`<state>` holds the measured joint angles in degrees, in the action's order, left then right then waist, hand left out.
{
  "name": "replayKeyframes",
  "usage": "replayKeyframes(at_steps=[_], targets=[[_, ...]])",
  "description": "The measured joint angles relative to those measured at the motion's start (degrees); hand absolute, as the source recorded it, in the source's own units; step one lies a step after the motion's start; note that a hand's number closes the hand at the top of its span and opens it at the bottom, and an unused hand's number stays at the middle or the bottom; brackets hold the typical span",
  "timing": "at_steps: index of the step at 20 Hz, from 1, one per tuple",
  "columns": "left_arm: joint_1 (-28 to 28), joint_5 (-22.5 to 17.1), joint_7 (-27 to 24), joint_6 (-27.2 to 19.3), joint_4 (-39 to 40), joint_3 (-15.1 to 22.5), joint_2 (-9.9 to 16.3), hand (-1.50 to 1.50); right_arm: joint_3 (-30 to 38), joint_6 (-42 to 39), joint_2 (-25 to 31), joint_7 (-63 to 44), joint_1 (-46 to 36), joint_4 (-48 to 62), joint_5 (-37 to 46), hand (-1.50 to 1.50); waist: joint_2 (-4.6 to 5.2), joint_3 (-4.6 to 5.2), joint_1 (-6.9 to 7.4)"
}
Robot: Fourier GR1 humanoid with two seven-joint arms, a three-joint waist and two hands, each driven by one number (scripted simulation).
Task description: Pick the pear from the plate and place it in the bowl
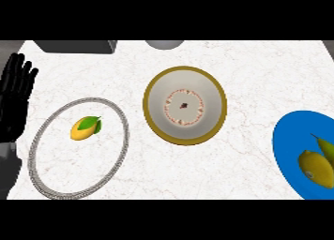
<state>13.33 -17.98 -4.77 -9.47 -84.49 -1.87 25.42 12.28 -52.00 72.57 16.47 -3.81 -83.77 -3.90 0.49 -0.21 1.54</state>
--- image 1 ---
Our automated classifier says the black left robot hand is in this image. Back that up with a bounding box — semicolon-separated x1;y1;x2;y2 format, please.
0;52;39;148

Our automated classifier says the white plate with grey rim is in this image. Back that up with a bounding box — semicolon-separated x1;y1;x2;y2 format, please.
27;97;129;201

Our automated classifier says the white bowl with gold rim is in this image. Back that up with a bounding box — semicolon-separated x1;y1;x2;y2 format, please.
141;66;228;146

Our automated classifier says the blue plate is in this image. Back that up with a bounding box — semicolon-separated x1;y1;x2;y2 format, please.
271;110;334;201

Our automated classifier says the green pear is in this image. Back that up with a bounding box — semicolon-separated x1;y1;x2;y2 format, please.
309;133;334;180

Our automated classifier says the yellow lemon with green leaves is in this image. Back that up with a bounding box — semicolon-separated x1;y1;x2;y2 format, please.
69;115;103;142

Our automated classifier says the dark grey box appliance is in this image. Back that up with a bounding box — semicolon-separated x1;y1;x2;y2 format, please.
32;39;119;55

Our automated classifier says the grey round object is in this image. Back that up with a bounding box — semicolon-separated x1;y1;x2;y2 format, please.
144;39;185;51

